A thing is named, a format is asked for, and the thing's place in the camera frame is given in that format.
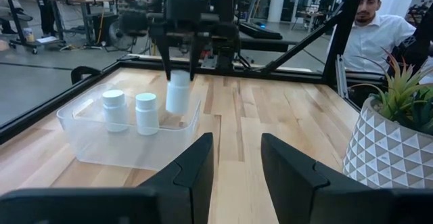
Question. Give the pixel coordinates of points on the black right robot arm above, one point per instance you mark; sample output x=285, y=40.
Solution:
x=226, y=0

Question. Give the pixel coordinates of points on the white pillar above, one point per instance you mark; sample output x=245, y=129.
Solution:
x=277, y=0

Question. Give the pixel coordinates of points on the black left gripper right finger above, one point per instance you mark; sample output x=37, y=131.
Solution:
x=304, y=197

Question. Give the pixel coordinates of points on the black table clamp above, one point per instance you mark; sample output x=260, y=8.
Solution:
x=84, y=72

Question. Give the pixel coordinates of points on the clear plastic basket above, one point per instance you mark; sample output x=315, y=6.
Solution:
x=111, y=149

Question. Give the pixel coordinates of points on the person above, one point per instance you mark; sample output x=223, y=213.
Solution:
x=375, y=38

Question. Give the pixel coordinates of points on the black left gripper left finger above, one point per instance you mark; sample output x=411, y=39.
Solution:
x=176, y=190

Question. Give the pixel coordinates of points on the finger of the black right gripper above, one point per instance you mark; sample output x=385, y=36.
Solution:
x=195, y=58
x=166, y=58

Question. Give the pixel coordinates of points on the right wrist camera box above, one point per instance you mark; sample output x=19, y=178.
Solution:
x=186, y=9

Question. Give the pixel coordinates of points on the black aluminium frame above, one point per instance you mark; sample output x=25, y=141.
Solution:
x=50, y=105

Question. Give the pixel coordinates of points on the white pill bottle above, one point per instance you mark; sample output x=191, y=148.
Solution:
x=178, y=97
x=115, y=112
x=147, y=115

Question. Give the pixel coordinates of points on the black floor fan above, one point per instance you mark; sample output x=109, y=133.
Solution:
x=121, y=36

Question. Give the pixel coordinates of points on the succulent in triangle-patterned pot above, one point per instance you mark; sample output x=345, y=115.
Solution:
x=382, y=149

